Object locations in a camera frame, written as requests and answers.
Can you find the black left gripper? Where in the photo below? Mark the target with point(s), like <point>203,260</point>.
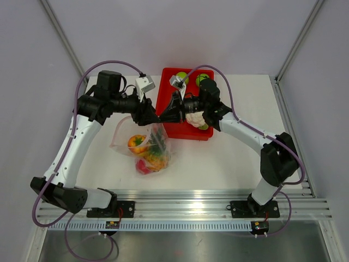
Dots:
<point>145,113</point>

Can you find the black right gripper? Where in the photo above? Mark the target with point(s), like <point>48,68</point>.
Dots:
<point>175,112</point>

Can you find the toy cauliflower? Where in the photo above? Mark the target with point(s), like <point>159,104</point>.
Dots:
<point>196,120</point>

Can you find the clear zip top bag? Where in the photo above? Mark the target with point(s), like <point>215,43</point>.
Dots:
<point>125,129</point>

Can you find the red toy tomato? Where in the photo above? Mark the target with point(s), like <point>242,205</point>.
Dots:
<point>135,144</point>

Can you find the toy watermelon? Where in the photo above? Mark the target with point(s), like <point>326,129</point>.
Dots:
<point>201,77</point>

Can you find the toy pineapple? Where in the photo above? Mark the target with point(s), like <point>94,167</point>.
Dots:
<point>157,155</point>

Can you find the red toy apple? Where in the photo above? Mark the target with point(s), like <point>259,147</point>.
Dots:
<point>141,167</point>

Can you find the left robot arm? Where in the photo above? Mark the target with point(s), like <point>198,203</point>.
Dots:
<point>58,185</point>

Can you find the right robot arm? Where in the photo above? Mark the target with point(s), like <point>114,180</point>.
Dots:
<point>278,157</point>

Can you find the red plastic tray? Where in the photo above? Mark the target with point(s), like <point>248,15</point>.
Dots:
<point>181,130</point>

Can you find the green toy apple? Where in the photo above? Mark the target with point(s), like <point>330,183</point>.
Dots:
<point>183,75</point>

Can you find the left circuit board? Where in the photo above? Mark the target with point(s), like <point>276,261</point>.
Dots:
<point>112,225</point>

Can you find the circuit board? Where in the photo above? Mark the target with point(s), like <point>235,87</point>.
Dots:
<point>112,225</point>
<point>259,228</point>

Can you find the right circuit board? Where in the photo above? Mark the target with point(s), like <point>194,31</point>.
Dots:
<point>259,228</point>

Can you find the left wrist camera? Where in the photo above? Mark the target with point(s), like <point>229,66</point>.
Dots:
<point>143,85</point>

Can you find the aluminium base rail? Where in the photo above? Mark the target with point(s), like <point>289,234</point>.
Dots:
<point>210,205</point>

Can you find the white slotted cable duct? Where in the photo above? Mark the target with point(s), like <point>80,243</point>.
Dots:
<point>161,226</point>

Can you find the right side aluminium rail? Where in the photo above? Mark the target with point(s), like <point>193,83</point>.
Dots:
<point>288,124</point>

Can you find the left aluminium frame post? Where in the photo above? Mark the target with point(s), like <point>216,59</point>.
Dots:
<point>56,25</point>

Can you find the aluminium frame post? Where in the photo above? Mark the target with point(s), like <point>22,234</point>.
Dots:
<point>313,14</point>
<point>56,25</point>

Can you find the right aluminium frame post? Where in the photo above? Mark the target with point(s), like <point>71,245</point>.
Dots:
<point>313,14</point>

